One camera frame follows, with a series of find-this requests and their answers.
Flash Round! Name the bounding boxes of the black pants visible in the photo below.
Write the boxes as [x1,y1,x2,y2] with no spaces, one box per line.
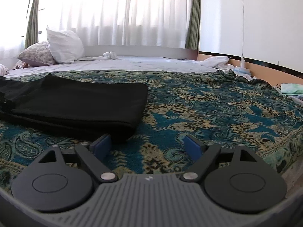
[1,74,148,141]

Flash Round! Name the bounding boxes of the teal paisley bedspread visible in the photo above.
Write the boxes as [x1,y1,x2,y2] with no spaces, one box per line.
[0,69,303,192]

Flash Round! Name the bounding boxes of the white crumpled cloth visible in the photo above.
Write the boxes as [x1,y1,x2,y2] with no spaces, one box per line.
[198,56,235,72]

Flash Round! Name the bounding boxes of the white bed sheet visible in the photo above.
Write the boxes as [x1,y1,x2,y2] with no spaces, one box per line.
[5,57,217,78]

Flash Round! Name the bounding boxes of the small white rolled cloth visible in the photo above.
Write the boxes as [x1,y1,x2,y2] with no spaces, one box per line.
[103,51,118,60]

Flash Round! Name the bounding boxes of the light green folded cloth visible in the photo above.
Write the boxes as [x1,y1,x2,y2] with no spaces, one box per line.
[281,84,303,96]

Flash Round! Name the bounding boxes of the white pillow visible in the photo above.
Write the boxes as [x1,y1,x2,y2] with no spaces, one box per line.
[46,29,84,64]

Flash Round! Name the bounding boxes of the green drape right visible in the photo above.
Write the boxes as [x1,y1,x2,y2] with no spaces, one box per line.
[185,0,201,50]

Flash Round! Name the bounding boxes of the green drape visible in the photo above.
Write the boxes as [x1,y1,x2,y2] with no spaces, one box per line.
[25,0,39,49]
[185,0,201,50]

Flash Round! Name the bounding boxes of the floral grey pillow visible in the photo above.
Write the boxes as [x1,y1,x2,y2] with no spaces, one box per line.
[17,42,57,67]

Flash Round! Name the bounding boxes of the white patterned cushion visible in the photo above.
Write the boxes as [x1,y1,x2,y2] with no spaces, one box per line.
[0,64,9,76]

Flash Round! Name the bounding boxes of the green drape left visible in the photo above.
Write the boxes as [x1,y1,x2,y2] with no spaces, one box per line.
[25,0,39,49]

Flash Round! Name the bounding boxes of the white sheer curtain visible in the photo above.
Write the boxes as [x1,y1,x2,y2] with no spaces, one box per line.
[40,0,192,48]

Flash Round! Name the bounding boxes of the white cord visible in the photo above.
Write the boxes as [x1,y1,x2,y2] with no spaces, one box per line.
[239,0,246,69]

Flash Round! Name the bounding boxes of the wooden bed frame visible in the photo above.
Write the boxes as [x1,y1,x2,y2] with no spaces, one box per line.
[197,50,303,88]

